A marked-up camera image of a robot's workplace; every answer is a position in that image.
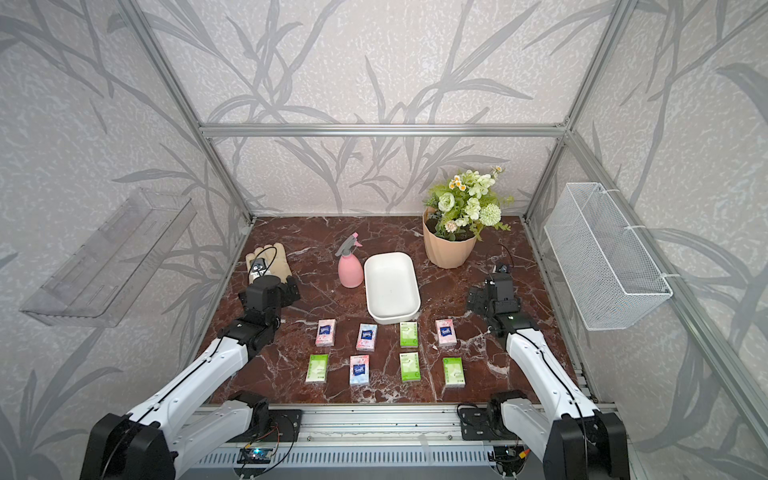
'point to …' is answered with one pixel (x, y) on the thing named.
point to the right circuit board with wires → (510, 459)
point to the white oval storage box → (392, 288)
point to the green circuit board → (254, 456)
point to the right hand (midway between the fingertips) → (489, 292)
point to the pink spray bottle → (350, 269)
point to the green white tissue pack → (317, 368)
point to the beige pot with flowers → (455, 214)
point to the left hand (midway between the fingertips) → (276, 280)
